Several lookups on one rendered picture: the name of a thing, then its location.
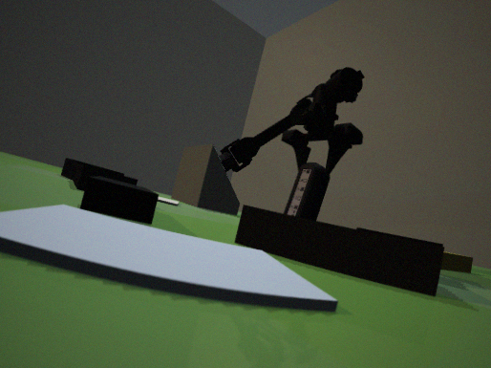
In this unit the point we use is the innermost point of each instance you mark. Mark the light grey flat panel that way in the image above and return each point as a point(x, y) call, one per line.
point(82, 241)

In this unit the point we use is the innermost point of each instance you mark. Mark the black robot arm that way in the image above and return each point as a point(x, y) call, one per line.
point(343, 85)

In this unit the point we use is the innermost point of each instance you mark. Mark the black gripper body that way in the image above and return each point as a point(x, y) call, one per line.
point(346, 131)

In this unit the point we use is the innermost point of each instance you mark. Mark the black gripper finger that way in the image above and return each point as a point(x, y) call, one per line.
point(301, 152)
point(338, 147)

